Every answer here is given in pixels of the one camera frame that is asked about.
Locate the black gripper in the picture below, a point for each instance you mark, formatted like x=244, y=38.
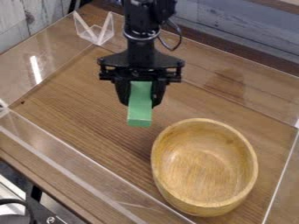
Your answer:
x=140, y=63

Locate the green rectangular block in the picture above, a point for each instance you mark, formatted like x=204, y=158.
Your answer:
x=139, y=113

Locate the brown wooden bowl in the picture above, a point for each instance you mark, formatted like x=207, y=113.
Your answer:
x=204, y=166

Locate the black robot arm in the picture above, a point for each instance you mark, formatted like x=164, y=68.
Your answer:
x=144, y=16

